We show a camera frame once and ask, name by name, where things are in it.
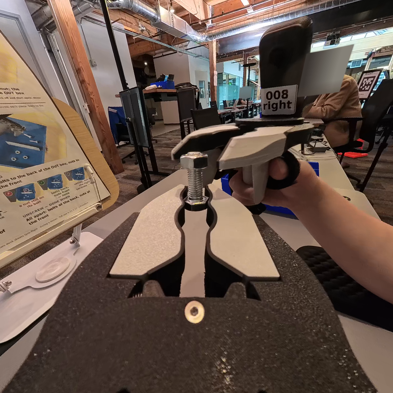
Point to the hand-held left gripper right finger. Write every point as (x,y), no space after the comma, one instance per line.
(239,239)

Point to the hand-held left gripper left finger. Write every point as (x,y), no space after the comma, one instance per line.
(153,233)

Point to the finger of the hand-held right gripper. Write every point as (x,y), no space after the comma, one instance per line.
(202,139)
(254,147)

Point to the silver hex bolt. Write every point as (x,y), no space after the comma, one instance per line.
(195,181)

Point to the silver hex nut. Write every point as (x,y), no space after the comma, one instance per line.
(196,201)

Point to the person's right forearm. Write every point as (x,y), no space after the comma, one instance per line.
(353,239)

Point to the person's right hand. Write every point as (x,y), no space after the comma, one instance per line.
(304,184)

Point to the black desk monitor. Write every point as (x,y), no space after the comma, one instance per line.
(185,104)

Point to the blue plastic bin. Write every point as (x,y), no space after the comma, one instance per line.
(276,211)

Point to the ceiling projector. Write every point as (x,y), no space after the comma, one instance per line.
(332,40)

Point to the grey power adapter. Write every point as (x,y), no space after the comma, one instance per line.
(319,148)

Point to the blue crate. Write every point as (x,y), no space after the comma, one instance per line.
(162,85)

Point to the thin wooden pillar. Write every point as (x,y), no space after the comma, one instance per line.
(212,70)

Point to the black monitor on stand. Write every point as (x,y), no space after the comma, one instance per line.
(135,116)

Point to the blue striped jacket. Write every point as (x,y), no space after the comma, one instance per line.
(116,122)

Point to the printed tag sign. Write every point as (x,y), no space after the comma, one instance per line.
(370,84)

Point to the orange flat object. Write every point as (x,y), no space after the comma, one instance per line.
(353,153)

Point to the black textured pad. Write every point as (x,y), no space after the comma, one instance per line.
(337,276)

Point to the black mesh office chair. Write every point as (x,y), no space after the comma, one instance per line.
(374,116)

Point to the wooden display board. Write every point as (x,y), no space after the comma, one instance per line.
(89,141)

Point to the printed instruction sheet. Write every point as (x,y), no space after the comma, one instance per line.
(40,172)

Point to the black pole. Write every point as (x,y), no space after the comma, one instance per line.
(113,46)

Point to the white stand base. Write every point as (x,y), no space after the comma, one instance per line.
(36,294)

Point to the thick wooden pillar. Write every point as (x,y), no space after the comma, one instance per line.
(83,76)

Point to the silver ventilation duct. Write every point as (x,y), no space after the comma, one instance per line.
(184,27)

